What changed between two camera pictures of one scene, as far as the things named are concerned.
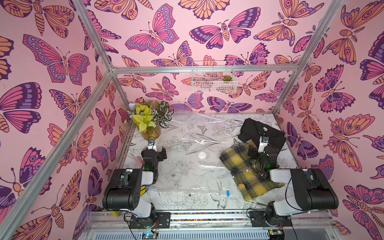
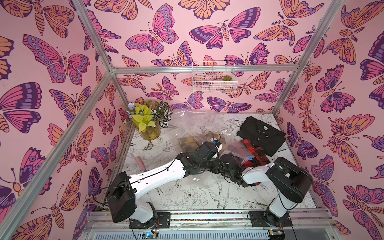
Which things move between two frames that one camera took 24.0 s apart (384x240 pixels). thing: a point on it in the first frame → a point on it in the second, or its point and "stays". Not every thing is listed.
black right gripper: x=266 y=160 → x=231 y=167
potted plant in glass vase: x=148 y=117 stays
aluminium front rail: x=115 y=221 stays
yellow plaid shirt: x=251 y=183 → x=190 y=143
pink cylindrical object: x=139 y=161 stays
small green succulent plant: x=227 y=78 stays
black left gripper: x=159 y=155 → x=216 y=168
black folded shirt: x=253 y=131 stays
